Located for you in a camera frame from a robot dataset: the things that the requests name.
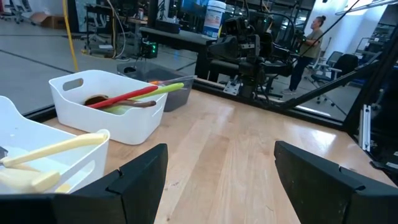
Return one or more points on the grey office chair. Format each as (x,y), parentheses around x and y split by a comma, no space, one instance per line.
(332,59)

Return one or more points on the white plastic bin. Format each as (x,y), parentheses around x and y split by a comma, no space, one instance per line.
(124,124)
(81,168)

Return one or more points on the grey computer cart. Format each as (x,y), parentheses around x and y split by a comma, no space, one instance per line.
(180,37)

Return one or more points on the round blue white object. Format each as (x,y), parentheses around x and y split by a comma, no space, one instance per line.
(214,18)

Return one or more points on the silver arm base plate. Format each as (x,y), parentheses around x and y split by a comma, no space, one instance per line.
(231,87)

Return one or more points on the black box green light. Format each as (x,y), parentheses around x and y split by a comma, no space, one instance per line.
(149,49)

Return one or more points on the black office chair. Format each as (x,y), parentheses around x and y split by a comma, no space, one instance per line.
(345,67)

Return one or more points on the green silicone spoon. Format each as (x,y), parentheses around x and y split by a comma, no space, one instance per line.
(168,88)

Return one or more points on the brown cardboard box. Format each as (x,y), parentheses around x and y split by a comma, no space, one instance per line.
(51,21)

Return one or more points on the large dark wooden spoon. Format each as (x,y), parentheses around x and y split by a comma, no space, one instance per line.
(143,104)

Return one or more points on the person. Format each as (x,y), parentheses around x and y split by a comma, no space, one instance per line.
(308,49)

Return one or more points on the silver aluminium bracket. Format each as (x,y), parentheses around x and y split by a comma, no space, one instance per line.
(365,127)

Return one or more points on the red silicone spoon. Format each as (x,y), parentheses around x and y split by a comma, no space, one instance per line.
(124,96)

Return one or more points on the black background workbench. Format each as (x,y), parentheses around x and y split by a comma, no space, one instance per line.
(118,21)

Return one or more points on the grey translucent plastic bin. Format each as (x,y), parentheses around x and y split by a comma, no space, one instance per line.
(177,96)

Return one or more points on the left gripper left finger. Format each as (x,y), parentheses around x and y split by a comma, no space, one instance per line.
(143,186)

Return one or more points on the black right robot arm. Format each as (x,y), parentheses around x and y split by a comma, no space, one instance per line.
(273,62)

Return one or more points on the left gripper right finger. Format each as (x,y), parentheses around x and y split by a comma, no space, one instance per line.
(311,186)

